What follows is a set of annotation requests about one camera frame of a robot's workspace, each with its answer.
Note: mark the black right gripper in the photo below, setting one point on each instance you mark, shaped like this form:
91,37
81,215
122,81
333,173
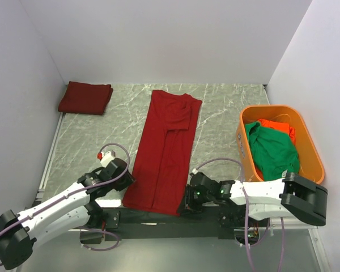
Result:
191,207

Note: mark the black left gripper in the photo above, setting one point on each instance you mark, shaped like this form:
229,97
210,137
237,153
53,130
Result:
128,179

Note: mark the red t shirt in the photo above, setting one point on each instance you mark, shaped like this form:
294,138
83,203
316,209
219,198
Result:
163,157

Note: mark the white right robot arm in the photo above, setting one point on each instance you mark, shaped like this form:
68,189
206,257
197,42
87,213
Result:
288,196

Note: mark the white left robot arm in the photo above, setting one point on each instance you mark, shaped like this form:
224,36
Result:
75,207

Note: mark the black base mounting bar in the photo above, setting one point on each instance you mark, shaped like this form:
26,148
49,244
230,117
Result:
214,221

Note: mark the folded dark red shirt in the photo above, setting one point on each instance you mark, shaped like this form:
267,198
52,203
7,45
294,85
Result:
84,98

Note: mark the green t shirt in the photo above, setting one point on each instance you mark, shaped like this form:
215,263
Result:
272,151

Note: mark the orange t shirt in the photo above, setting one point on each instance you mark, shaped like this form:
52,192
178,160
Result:
279,126

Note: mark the orange plastic tub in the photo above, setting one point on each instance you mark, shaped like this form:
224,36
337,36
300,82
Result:
310,163

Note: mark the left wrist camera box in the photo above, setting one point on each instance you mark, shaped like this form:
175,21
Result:
106,157

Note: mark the aluminium frame rail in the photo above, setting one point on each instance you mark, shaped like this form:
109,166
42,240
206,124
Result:
29,124

